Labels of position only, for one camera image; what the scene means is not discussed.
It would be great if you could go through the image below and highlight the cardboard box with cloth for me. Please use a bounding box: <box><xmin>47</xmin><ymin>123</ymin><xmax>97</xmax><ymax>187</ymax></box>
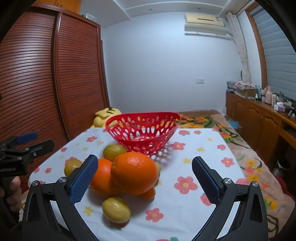
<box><xmin>235</xmin><ymin>81</ymin><xmax>258</xmax><ymax>98</ymax></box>

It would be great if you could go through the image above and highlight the red rug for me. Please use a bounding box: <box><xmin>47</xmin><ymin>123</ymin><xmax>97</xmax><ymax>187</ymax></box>
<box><xmin>275</xmin><ymin>176</ymin><xmax>296</xmax><ymax>197</ymax></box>

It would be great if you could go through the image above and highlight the grey window blind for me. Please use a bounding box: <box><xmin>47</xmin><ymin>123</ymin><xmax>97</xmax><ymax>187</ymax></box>
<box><xmin>253</xmin><ymin>5</ymin><xmax>296</xmax><ymax>100</ymax></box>

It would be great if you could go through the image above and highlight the small orange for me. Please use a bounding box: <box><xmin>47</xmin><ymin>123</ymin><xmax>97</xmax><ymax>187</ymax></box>
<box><xmin>137</xmin><ymin>186</ymin><xmax>156</xmax><ymax>200</ymax></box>

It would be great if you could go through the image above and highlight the grey trash bin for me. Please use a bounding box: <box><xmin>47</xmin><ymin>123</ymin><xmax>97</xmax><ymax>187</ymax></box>
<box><xmin>273</xmin><ymin>160</ymin><xmax>290</xmax><ymax>178</ymax></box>

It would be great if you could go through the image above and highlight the wall air conditioner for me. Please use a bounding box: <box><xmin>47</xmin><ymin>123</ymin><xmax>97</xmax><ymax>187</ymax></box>
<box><xmin>184</xmin><ymin>13</ymin><xmax>232</xmax><ymax>36</ymax></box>

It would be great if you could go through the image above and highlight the red perforated plastic basket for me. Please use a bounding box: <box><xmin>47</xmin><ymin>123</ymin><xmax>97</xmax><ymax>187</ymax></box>
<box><xmin>105</xmin><ymin>112</ymin><xmax>181</xmax><ymax>156</ymax></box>

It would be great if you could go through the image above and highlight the pink bottle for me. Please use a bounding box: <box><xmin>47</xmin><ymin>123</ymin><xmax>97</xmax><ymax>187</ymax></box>
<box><xmin>265</xmin><ymin>86</ymin><xmax>273</xmax><ymax>104</ymax></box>

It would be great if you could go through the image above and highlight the green guava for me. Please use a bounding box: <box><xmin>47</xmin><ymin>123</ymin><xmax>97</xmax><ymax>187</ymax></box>
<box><xmin>102</xmin><ymin>197</ymin><xmax>131</xmax><ymax>223</ymax></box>
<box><xmin>64</xmin><ymin>159</ymin><xmax>82</xmax><ymax>178</ymax></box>
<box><xmin>103</xmin><ymin>144</ymin><xmax>127</xmax><ymax>162</ymax></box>

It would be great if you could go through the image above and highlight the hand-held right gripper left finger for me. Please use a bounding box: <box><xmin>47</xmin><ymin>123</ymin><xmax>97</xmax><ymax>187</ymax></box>
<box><xmin>21</xmin><ymin>154</ymin><xmax>99</xmax><ymax>241</ymax></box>

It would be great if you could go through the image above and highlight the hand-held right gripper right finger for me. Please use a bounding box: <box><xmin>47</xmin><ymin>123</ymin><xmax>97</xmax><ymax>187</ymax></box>
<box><xmin>191</xmin><ymin>156</ymin><xmax>269</xmax><ymax>241</ymax></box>

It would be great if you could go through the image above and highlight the brown slatted wardrobe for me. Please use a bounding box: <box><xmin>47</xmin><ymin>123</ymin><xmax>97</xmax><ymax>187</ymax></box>
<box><xmin>0</xmin><ymin>5</ymin><xmax>110</xmax><ymax>153</ymax></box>

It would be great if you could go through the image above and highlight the white floral tablecloth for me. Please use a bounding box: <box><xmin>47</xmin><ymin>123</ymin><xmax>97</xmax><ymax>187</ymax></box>
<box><xmin>22</xmin><ymin>126</ymin><xmax>259</xmax><ymax>241</ymax></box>

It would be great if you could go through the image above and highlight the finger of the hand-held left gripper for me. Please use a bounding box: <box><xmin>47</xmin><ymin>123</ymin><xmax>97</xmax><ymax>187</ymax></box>
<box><xmin>0</xmin><ymin>132</ymin><xmax>38</xmax><ymax>151</ymax></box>
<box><xmin>5</xmin><ymin>140</ymin><xmax>55</xmax><ymax>160</ymax></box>

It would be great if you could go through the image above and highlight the large orange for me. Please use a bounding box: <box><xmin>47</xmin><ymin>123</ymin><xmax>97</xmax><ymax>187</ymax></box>
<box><xmin>110</xmin><ymin>152</ymin><xmax>159</xmax><ymax>195</ymax></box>

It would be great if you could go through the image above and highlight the person's left hand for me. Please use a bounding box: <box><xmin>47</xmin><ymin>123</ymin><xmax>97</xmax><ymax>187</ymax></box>
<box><xmin>6</xmin><ymin>177</ymin><xmax>22</xmax><ymax>212</ymax></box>

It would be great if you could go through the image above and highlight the wooden sideboard cabinet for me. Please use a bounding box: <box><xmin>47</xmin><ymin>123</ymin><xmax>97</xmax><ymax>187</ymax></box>
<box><xmin>225</xmin><ymin>91</ymin><xmax>296</xmax><ymax>163</ymax></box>

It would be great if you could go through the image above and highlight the beige curtain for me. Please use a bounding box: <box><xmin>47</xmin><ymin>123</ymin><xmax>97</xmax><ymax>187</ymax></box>
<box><xmin>225</xmin><ymin>11</ymin><xmax>252</xmax><ymax>84</ymax></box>

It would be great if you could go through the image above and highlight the yellow plush toy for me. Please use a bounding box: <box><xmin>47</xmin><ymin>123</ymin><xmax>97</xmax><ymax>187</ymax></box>
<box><xmin>90</xmin><ymin>107</ymin><xmax>122</xmax><ymax>129</ymax></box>

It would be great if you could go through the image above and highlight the medium orange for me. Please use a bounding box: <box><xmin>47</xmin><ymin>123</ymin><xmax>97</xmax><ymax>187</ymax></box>
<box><xmin>89</xmin><ymin>158</ymin><xmax>121</xmax><ymax>197</ymax></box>

